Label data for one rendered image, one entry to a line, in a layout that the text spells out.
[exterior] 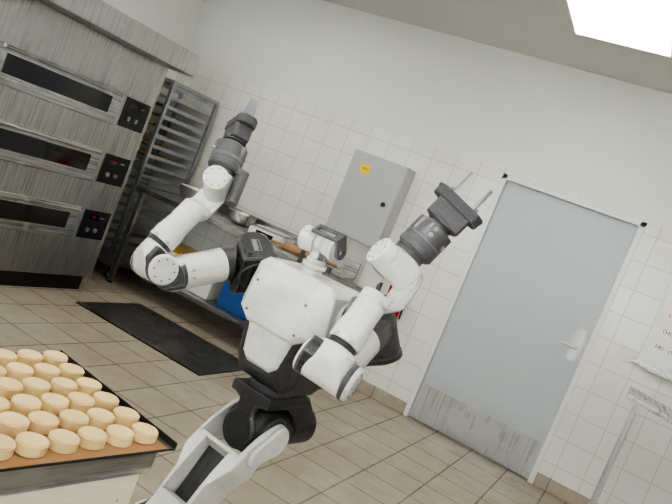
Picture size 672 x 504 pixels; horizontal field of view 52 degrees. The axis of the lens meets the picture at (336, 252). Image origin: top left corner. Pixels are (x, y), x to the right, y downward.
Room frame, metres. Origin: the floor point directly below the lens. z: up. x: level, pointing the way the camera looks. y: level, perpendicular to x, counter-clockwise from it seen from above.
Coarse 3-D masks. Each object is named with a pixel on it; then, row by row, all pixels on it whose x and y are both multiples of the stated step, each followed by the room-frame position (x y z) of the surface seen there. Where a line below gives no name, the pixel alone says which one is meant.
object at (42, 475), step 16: (64, 464) 1.09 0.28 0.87; (80, 464) 1.12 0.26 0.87; (96, 464) 1.15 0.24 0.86; (112, 464) 1.18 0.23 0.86; (128, 464) 1.21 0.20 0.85; (144, 464) 1.24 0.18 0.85; (0, 480) 1.00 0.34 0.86; (16, 480) 1.02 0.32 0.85; (32, 480) 1.05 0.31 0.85; (48, 480) 1.07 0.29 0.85; (64, 480) 1.10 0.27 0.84
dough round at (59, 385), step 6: (54, 378) 1.28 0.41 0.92; (60, 378) 1.29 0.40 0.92; (66, 378) 1.30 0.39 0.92; (54, 384) 1.26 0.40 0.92; (60, 384) 1.26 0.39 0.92; (66, 384) 1.27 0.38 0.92; (72, 384) 1.28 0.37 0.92; (54, 390) 1.25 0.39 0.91; (60, 390) 1.25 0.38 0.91; (66, 390) 1.26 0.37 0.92; (72, 390) 1.27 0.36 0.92; (66, 396) 1.26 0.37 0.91
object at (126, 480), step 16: (80, 480) 1.12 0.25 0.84; (96, 480) 1.14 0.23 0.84; (112, 480) 1.18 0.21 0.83; (128, 480) 1.21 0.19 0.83; (0, 496) 1.00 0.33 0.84; (16, 496) 1.02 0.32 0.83; (32, 496) 1.05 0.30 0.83; (48, 496) 1.07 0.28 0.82; (64, 496) 1.10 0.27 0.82; (80, 496) 1.13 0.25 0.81; (96, 496) 1.15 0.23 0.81; (112, 496) 1.18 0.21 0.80; (128, 496) 1.22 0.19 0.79
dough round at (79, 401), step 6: (72, 396) 1.23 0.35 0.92; (78, 396) 1.24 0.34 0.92; (84, 396) 1.25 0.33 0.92; (90, 396) 1.26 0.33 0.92; (72, 402) 1.22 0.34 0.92; (78, 402) 1.22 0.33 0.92; (84, 402) 1.23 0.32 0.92; (90, 402) 1.24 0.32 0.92; (72, 408) 1.22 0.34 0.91; (78, 408) 1.22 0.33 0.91; (84, 408) 1.22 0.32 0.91; (90, 408) 1.23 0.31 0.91
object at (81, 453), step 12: (108, 444) 1.15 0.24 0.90; (132, 444) 1.18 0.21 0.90; (156, 444) 1.22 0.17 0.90; (12, 456) 1.00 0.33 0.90; (48, 456) 1.03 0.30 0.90; (60, 456) 1.05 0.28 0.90; (72, 456) 1.06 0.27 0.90; (84, 456) 1.08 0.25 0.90; (96, 456) 1.09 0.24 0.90; (0, 468) 0.95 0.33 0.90
